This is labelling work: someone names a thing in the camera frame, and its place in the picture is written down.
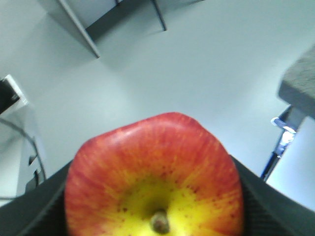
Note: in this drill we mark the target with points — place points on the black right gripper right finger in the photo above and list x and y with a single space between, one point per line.
268 212

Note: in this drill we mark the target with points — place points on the grey speckled kitchen counter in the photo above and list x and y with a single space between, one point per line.
297 86

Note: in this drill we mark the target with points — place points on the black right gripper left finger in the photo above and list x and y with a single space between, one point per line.
39 212

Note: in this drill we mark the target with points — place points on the red yellow apple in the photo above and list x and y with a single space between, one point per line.
162 176

